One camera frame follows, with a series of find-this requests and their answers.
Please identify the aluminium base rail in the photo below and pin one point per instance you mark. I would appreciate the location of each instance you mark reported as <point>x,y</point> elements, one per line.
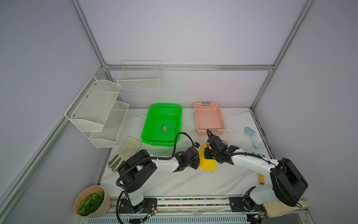
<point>215,204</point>

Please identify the light blue garden trowel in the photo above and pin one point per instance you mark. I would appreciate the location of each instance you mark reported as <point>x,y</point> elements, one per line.
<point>252,133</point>

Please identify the yellow paper napkin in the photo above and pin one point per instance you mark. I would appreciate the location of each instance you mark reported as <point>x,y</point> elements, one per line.
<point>206,164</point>

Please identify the green plastic basket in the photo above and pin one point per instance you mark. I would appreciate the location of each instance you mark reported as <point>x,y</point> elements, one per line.
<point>162,123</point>

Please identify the white wire basket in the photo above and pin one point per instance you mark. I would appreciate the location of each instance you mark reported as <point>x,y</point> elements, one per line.
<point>140,75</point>

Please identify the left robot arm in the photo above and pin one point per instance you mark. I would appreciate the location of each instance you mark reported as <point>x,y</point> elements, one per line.
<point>140,167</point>

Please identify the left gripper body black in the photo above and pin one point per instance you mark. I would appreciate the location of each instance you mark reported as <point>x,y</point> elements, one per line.
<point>194,164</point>

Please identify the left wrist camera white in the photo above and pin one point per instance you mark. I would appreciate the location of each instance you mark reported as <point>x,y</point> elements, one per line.
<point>196,145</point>

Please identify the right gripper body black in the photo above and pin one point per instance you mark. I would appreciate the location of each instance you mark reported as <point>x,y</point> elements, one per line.
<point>210,154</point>

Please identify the cream work glove right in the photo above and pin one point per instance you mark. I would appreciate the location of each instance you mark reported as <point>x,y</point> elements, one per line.
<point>278,209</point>

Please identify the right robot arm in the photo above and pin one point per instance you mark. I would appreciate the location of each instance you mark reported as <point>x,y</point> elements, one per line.
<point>287,183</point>

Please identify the blue yellow garden rake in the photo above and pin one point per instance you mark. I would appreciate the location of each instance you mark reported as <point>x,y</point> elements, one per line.
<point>261,179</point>

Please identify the paper bag with greens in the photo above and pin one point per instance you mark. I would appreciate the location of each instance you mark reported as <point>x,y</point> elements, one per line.
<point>93,202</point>

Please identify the pink plastic basket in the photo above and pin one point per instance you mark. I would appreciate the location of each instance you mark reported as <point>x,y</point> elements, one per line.
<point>208,115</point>

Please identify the white mesh two-tier shelf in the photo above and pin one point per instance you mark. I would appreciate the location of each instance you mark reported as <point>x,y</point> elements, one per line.
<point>98,113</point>

